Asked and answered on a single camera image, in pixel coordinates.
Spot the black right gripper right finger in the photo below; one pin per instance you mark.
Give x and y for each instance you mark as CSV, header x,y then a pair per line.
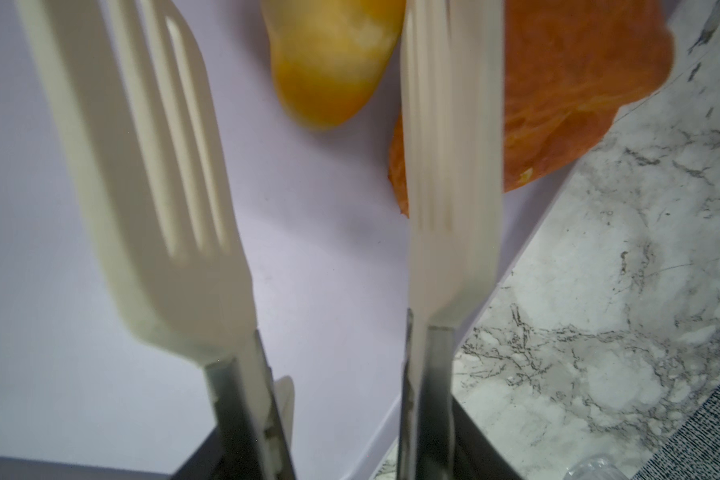
x,y
474,456

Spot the small striped croissant upper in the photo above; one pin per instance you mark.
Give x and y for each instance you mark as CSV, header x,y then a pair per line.
x,y
327,58

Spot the dark orange triangular pastry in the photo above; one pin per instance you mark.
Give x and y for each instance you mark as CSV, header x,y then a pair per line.
x,y
569,67

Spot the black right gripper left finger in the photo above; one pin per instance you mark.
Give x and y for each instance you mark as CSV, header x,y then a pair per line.
x,y
207,462

